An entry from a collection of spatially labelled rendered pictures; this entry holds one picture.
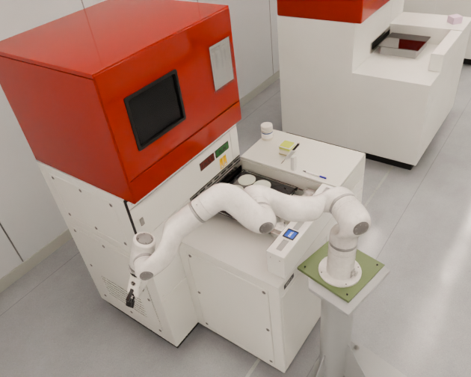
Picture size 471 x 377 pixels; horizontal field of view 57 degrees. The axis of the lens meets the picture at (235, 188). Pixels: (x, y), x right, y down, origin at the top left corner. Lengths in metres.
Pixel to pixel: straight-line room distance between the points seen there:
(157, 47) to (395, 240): 2.29
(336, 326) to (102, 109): 1.46
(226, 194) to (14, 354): 2.14
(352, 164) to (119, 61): 1.35
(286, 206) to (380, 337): 1.44
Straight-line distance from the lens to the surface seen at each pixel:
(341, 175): 2.34
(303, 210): 1.63
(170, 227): 1.54
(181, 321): 2.67
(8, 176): 3.36
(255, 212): 1.50
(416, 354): 2.84
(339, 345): 2.38
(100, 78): 1.64
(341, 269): 1.94
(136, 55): 1.73
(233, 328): 2.56
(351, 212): 1.69
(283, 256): 1.91
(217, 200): 1.48
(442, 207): 3.75
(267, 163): 2.44
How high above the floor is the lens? 2.37
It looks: 38 degrees down
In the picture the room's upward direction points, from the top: 8 degrees counter-clockwise
